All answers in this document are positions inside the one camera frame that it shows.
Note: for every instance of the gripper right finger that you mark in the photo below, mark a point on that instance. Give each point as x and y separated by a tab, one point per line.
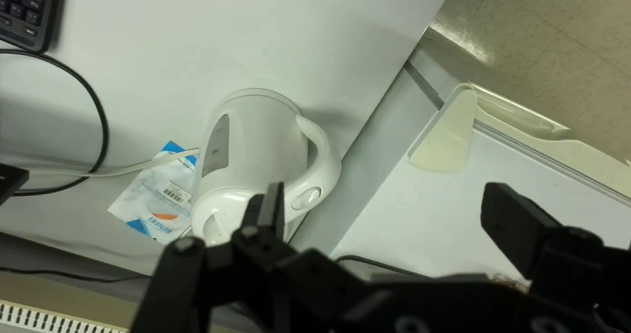
517	229

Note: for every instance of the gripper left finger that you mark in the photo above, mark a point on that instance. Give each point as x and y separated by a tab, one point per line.
256	274

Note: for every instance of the white electric kettle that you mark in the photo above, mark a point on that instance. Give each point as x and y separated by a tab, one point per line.
256	140

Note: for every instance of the blue and white plastic packet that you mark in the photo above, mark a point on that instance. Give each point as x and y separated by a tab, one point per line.
157	200

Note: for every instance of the white vented strip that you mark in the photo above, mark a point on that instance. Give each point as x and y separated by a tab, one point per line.
44	319

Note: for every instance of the black flat device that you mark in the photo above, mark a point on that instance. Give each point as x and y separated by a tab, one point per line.
9	180

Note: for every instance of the black keyboard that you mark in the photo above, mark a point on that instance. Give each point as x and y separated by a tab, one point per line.
24	5

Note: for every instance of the cream plastic bracket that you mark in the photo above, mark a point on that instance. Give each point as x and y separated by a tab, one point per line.
448	135

